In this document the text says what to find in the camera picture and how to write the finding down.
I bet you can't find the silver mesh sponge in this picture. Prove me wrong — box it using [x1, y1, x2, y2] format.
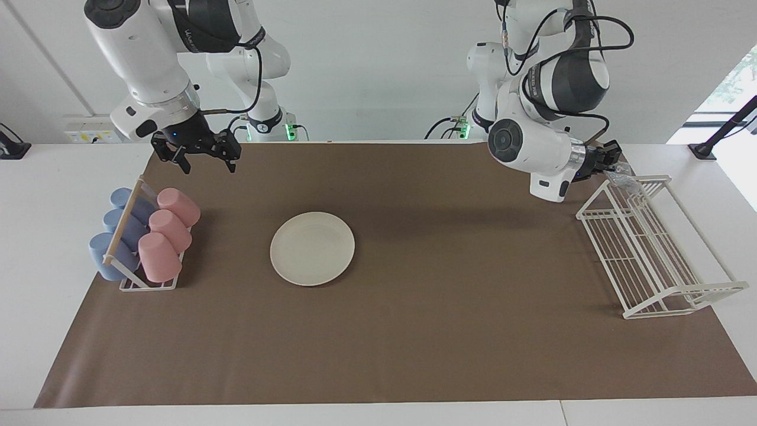
[609, 166, 643, 193]

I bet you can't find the white cup holder rack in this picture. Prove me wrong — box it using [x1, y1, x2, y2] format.
[102, 176, 193, 292]

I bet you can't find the pink plastic cup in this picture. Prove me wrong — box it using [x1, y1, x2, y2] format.
[138, 232, 182, 283]
[157, 188, 201, 228]
[148, 209, 193, 253]

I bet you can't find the white wire dish rack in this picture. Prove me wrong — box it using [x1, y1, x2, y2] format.
[576, 175, 749, 320]

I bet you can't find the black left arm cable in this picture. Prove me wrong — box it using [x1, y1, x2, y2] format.
[497, 0, 635, 144]

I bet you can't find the black left base cable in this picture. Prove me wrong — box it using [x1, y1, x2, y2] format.
[424, 92, 481, 141]

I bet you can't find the brown table mat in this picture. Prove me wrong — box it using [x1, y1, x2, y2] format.
[34, 142, 757, 409]

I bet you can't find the black right base cable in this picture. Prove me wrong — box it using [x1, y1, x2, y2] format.
[224, 115, 249, 143]

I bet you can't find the blue plastic cup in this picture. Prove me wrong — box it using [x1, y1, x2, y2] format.
[110, 188, 156, 224]
[89, 233, 141, 282]
[103, 209, 148, 249]

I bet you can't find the cream round plate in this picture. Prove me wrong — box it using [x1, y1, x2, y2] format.
[270, 212, 356, 287]

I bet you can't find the black base cable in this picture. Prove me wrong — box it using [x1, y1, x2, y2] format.
[424, 92, 481, 141]
[224, 115, 249, 143]

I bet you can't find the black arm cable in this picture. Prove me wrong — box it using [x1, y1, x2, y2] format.
[497, 0, 635, 144]
[198, 44, 263, 116]

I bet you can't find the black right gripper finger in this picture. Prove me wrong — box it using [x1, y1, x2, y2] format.
[151, 135, 192, 176]
[216, 131, 242, 174]

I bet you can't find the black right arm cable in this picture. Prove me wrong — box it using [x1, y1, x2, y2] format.
[198, 44, 263, 116]

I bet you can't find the white wall power outlet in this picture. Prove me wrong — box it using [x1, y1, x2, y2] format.
[63, 114, 122, 144]

